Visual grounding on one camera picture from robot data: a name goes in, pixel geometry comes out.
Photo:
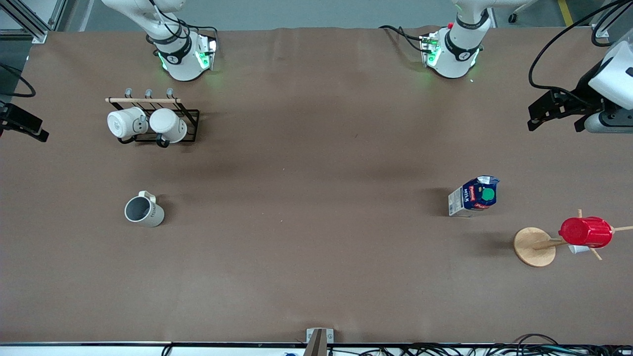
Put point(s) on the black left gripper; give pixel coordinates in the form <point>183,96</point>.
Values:
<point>585,93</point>

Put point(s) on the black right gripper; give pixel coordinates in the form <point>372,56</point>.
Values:
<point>15,120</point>

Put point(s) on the blue milk carton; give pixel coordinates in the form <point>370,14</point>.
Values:
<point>474,198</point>

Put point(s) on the grey ceramic mug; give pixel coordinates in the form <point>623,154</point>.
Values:
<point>148,213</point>

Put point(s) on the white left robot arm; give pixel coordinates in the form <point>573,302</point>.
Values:
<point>460,54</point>

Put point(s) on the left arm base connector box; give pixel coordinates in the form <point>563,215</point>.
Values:
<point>429,49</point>

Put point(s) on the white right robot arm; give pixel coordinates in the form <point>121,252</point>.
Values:
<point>180,62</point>

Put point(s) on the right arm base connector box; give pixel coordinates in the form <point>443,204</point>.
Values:
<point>207,52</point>

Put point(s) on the red plastic cup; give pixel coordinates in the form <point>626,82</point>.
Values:
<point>586,232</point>

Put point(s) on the small white cup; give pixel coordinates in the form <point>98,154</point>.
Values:
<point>577,249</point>

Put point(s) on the white mug with dots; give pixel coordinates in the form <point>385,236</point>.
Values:
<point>123,123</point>

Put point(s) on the wooden mug tree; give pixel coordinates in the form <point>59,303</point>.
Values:
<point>534,247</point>

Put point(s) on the plain white mug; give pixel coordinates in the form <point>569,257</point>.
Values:
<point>168,124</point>

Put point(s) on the brown table cover sheet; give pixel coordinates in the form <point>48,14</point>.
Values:
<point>316,123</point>

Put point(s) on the aluminium corner post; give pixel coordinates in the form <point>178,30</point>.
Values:
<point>601,32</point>

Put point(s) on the aluminium frame profile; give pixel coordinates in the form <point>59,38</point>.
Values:
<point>29,24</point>

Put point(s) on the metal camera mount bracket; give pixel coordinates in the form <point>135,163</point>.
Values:
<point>319,341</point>

